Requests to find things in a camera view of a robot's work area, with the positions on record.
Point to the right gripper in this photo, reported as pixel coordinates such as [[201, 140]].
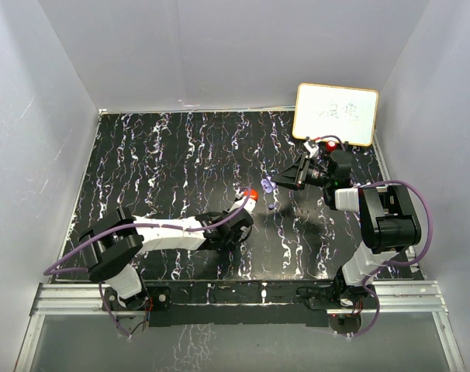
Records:
[[295, 177]]

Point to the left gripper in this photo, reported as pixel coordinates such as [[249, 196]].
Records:
[[233, 242]]

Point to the lilac earbud charging case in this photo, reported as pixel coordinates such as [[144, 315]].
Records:
[[268, 185]]

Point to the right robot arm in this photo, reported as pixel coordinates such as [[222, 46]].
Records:
[[388, 222]]

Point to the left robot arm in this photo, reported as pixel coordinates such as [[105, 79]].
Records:
[[109, 259]]

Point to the orange earbud charging case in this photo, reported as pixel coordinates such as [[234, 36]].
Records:
[[251, 194]]

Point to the yellow framed whiteboard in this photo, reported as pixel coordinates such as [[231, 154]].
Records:
[[348, 113]]

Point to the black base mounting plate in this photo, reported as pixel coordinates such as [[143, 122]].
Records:
[[229, 303]]

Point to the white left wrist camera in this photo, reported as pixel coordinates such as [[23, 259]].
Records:
[[242, 201]]

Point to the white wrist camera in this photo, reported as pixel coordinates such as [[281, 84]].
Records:
[[242, 201], [313, 148]]

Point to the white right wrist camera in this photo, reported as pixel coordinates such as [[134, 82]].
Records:
[[313, 148]]

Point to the aluminium frame rail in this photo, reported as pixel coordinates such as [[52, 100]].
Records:
[[240, 326]]

